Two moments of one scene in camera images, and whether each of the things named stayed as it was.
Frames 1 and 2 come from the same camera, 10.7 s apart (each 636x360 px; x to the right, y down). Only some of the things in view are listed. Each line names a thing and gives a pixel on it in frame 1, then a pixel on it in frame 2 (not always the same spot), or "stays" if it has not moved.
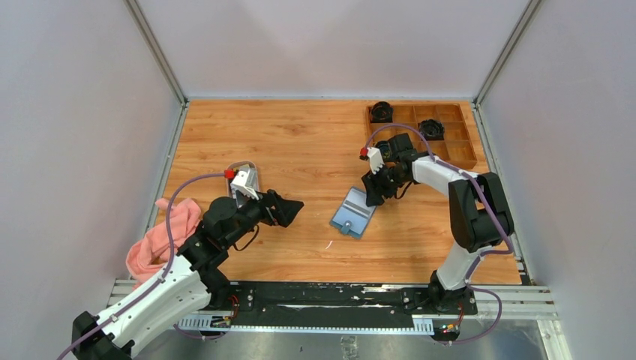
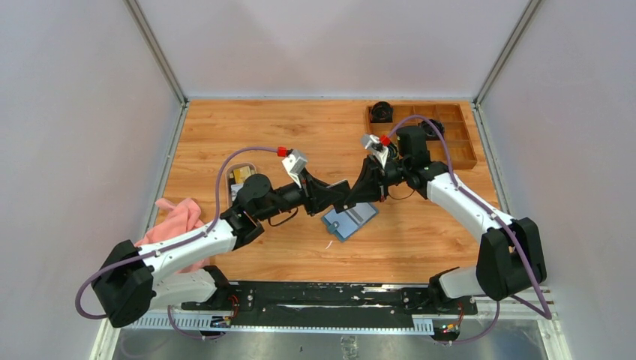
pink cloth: x=154 y=253 stays
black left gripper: x=283 y=210 -> x=309 y=193
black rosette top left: x=382 y=112 stays
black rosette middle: x=431 y=129 stays
